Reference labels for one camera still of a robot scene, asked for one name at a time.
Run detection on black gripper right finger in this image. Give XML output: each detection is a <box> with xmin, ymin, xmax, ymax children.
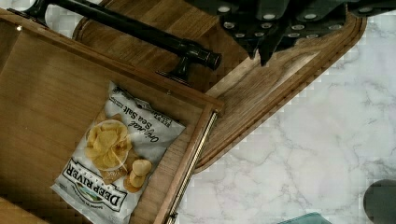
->
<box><xmin>257</xmin><ymin>0</ymin><xmax>395</xmax><ymax>65</ymax></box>

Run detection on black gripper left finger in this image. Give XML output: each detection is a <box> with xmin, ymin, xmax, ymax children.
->
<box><xmin>185</xmin><ymin>0</ymin><xmax>290</xmax><ymax>60</ymax></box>

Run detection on wooden drawer with black handle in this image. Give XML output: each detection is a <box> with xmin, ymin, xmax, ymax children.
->
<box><xmin>0</xmin><ymin>10</ymin><xmax>222</xmax><ymax>224</ymax></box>

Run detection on wooden cutting board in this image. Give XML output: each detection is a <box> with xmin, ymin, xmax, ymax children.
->
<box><xmin>92</xmin><ymin>0</ymin><xmax>366</xmax><ymax>171</ymax></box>

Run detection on Deep River chips bag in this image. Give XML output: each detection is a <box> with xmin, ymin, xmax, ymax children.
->
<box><xmin>52</xmin><ymin>82</ymin><xmax>185</xmax><ymax>224</ymax></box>

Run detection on dark grey cylindrical container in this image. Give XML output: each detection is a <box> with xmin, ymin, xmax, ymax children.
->
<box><xmin>363</xmin><ymin>179</ymin><xmax>396</xmax><ymax>224</ymax></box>

